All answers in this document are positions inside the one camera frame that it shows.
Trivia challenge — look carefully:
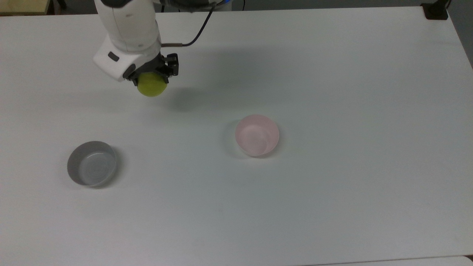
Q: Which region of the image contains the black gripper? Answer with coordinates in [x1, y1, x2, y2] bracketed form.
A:
[125, 53, 179, 86]

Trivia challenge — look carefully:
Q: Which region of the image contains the green pear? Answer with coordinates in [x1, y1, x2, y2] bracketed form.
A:
[137, 72, 169, 98]

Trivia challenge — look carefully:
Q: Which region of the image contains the grey plastic bowl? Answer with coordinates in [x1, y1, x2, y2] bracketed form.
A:
[67, 140, 118, 188]

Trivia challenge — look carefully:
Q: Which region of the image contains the pink plastic bowl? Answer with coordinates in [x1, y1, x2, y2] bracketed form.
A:
[235, 114, 280, 158]

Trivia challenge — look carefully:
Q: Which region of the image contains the beige wooden furniture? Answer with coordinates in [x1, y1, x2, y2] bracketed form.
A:
[0, 0, 51, 16]

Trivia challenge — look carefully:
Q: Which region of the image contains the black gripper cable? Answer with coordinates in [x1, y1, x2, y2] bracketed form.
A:
[160, 0, 224, 48]

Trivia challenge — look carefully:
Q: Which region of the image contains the black corner clamp mount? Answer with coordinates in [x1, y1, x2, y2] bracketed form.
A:
[422, 0, 450, 20]

